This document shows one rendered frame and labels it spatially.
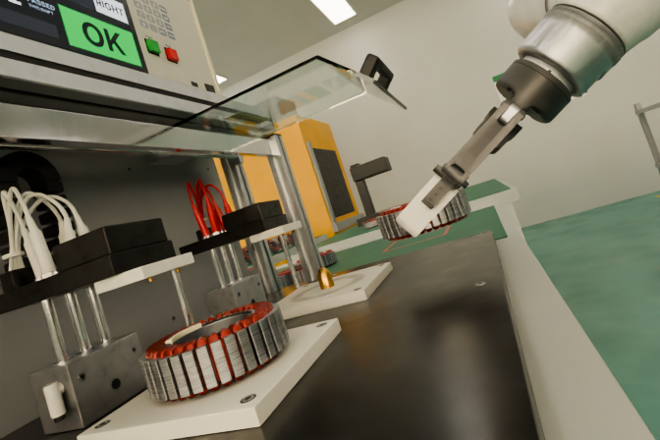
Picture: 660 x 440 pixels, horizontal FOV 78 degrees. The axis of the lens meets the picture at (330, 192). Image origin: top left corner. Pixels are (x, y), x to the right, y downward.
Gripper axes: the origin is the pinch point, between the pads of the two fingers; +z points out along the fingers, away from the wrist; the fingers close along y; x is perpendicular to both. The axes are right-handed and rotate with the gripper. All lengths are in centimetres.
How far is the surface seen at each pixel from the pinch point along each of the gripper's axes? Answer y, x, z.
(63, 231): -22.7, 23.6, 21.4
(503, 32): 507, 87, -154
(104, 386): -25.2, 9.4, 26.3
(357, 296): -7.5, -1.2, 11.0
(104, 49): -12.7, 41.0, 9.0
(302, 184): 323, 112, 108
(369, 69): 2.6, 17.7, -9.2
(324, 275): -0.8, 3.8, 15.1
